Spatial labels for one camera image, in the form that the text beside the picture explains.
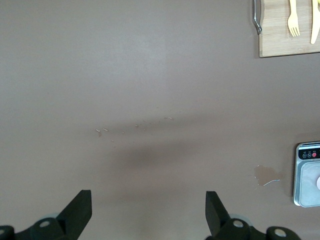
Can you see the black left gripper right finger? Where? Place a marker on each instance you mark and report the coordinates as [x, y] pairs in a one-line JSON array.
[[216, 212]]

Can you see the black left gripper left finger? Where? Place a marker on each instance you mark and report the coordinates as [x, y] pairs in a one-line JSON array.
[[77, 210]]

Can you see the brown sauce puddle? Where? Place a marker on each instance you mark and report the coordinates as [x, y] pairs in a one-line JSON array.
[[266, 175]]

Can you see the silver digital kitchen scale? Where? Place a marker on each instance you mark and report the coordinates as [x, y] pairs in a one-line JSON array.
[[306, 185]]

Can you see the wooden cutting board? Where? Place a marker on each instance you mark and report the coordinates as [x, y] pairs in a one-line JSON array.
[[275, 37]]

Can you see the yellow plastic fork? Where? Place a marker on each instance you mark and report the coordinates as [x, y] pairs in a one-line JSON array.
[[293, 20]]

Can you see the yellow plastic knife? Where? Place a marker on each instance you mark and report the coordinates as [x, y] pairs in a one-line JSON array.
[[314, 25]]

